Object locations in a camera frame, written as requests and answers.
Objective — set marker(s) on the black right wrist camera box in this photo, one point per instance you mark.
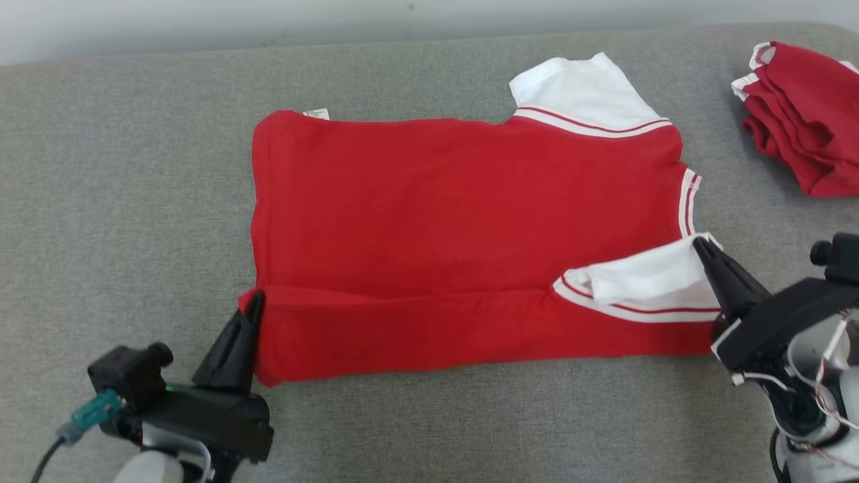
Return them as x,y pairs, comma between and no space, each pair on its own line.
842,258

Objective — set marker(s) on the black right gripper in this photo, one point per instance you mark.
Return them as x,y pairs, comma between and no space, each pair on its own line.
778,318

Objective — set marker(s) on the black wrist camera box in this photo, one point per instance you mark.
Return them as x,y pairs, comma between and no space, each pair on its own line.
131,376
842,258

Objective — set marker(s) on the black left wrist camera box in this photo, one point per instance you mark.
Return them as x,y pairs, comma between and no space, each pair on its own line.
131,376

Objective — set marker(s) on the red jersey with white sleeves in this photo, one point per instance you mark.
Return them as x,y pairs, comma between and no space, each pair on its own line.
436,221

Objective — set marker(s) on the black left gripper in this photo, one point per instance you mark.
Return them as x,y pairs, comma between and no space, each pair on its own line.
215,419

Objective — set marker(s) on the red shorts with white stripe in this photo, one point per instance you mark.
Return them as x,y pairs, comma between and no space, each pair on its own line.
805,114

